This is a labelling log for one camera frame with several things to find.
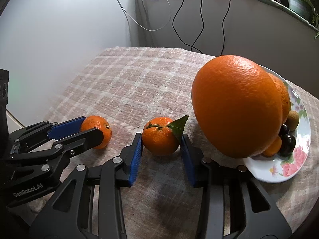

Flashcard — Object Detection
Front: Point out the large orange on plate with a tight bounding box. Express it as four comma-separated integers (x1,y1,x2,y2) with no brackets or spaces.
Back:
268,73,291,123

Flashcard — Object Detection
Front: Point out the dark plum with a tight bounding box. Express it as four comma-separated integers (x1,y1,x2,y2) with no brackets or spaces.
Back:
278,134,296,157
279,124,290,137

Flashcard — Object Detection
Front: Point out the mandarin without leaf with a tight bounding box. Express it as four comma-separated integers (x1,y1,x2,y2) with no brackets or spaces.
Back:
80,115,113,151

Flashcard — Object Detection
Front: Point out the plaid pink tablecloth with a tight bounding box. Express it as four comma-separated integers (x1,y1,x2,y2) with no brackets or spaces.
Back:
43,47,318,238

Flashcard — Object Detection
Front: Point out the potted spider plant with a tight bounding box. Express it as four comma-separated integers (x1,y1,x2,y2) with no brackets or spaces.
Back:
288,0,318,39

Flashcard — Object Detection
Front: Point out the brown kiwi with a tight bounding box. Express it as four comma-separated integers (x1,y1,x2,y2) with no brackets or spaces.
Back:
285,111,299,131

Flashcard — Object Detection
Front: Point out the white cable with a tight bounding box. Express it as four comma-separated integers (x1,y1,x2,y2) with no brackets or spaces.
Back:
104,0,173,32

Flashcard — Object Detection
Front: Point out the large orange outside plate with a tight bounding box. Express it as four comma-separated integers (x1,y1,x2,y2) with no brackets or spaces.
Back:
191,55,283,158

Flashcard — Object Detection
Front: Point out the black cable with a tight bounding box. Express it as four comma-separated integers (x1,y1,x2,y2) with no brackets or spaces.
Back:
219,0,234,57
171,0,205,54

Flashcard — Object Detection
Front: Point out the small kumquat on plate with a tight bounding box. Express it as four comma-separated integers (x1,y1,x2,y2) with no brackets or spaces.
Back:
262,135,282,157

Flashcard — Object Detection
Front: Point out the black cable right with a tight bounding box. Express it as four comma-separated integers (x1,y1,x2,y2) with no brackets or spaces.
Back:
219,0,234,57

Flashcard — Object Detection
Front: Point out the mandarin with leaf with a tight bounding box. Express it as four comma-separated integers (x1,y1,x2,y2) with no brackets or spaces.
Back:
142,116,189,157

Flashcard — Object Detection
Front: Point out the black cable left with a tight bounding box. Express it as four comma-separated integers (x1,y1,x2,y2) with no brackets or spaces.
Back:
171,0,205,54

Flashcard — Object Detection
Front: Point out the floral white plate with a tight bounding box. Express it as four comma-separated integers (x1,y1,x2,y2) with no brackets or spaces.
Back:
243,67,311,183

